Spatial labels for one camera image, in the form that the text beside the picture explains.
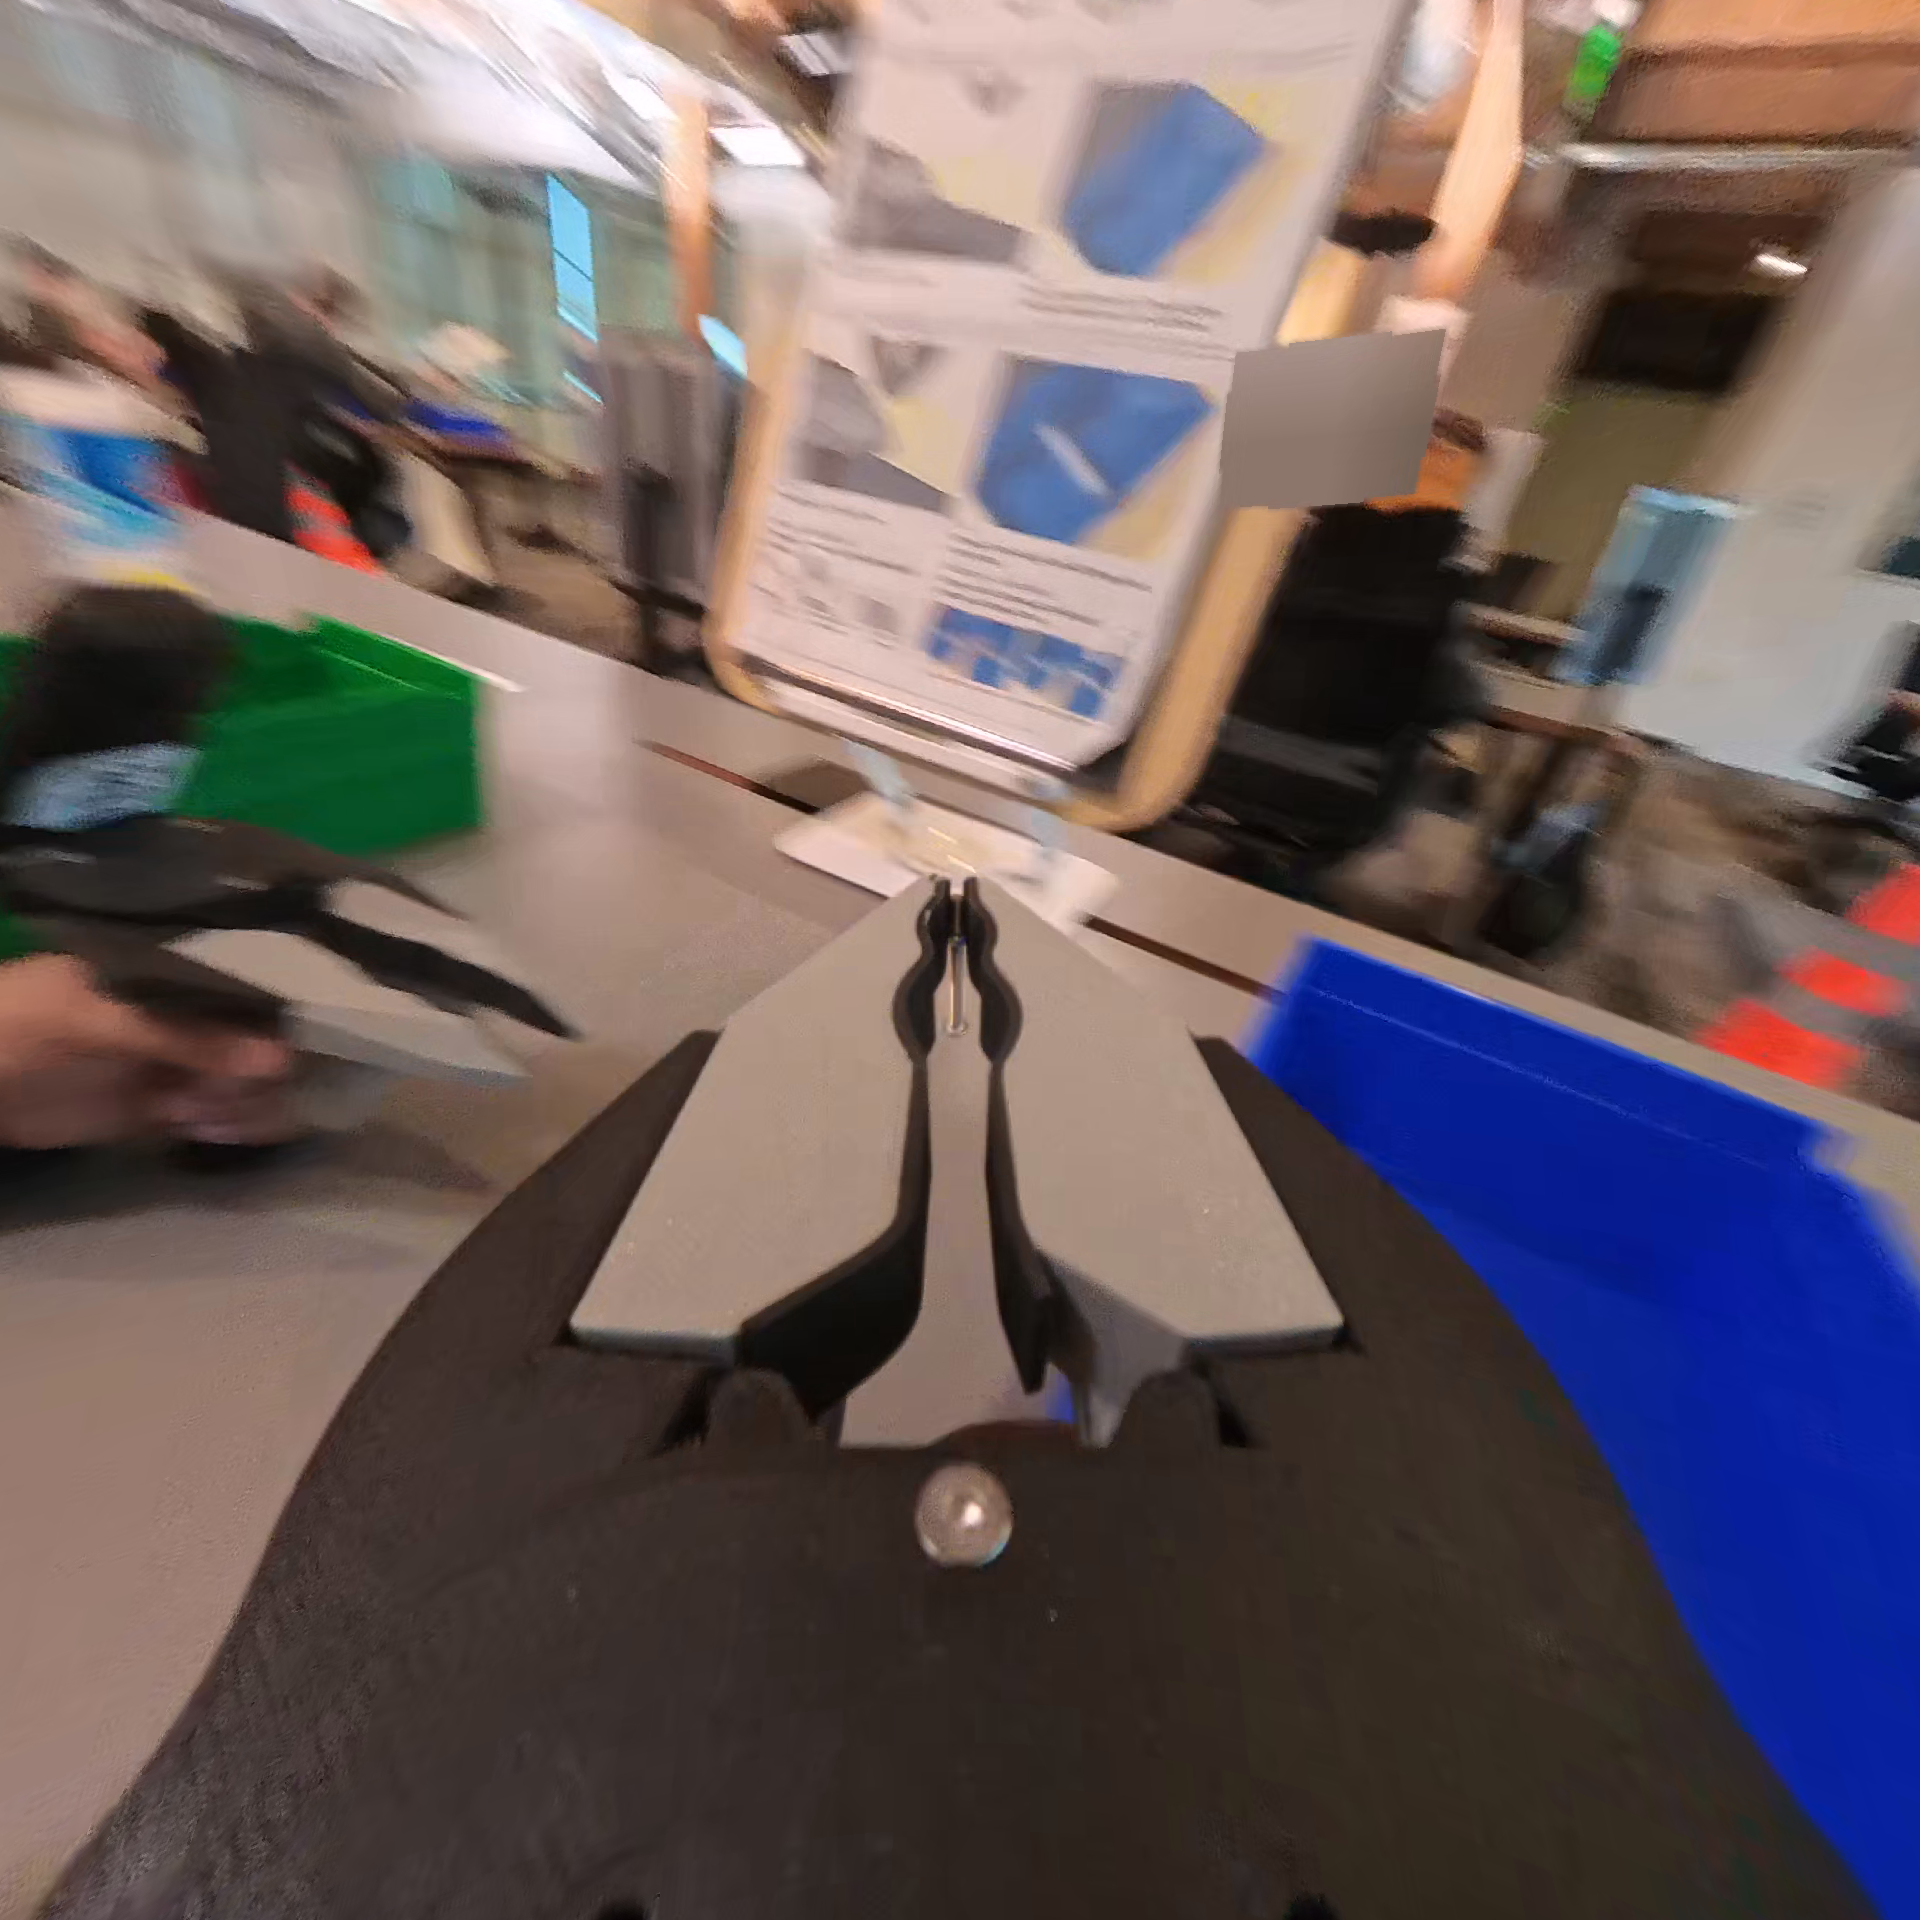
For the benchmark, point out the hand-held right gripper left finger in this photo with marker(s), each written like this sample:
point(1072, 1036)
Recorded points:
point(783, 1187)

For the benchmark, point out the small metal screw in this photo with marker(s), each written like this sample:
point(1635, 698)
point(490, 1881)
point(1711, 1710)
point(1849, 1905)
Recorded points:
point(955, 985)

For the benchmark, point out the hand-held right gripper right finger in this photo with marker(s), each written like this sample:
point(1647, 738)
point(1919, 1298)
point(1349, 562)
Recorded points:
point(1155, 1187)

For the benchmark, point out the white document stand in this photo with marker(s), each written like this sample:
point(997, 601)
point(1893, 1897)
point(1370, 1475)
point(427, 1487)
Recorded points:
point(858, 840)

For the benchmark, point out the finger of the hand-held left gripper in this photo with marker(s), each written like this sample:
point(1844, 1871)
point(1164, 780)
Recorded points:
point(451, 974)
point(406, 1043)

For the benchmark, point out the grey panel on black stand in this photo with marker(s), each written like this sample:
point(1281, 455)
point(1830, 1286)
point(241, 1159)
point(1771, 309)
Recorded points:
point(661, 453)

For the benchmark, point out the grey desk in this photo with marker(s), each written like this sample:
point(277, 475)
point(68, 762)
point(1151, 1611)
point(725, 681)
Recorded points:
point(674, 914)

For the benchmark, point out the black office chair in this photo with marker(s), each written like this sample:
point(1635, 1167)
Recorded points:
point(1349, 675)

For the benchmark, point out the green plastic bin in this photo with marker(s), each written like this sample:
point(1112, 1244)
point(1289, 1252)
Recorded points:
point(378, 749)

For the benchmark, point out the person's left hand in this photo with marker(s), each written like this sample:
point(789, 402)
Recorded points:
point(107, 1049)

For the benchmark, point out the blue plastic bin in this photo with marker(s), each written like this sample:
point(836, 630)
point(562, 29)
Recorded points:
point(1649, 1273)

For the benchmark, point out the printed instruction sheet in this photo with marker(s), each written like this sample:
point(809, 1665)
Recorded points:
point(962, 493)

